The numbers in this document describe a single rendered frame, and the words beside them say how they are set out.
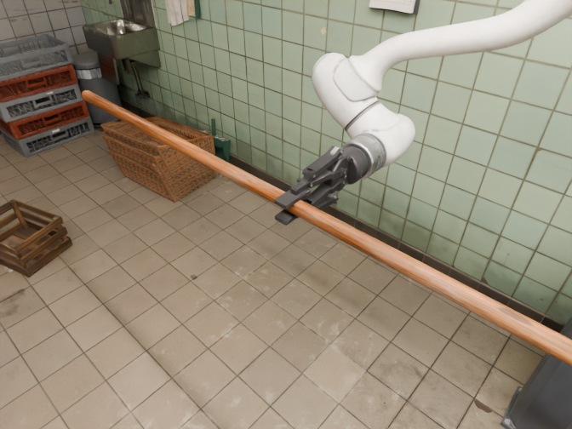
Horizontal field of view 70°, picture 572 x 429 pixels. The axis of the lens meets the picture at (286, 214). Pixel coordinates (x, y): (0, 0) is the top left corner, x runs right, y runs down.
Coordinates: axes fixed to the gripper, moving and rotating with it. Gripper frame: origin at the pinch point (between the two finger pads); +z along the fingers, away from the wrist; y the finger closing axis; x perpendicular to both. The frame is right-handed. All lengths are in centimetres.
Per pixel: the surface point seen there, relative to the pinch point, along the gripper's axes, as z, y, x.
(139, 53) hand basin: -112, 46, 246
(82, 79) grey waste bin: -93, 77, 314
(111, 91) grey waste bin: -112, 91, 308
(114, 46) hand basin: -95, 38, 247
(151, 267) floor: -23, 119, 125
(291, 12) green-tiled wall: -128, 3, 112
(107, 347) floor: 19, 119, 96
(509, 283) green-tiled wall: -125, 102, -30
